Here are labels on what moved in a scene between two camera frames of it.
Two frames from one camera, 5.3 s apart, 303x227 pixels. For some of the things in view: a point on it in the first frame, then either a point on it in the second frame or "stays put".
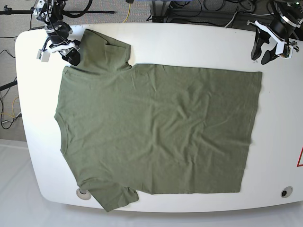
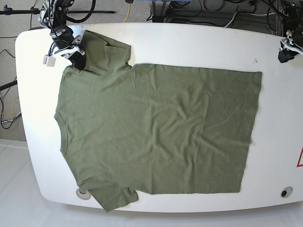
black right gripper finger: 261,39 -> 286,55
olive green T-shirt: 154,128 stays put
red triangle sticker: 298,164 stays put
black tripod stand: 8,11 stays put
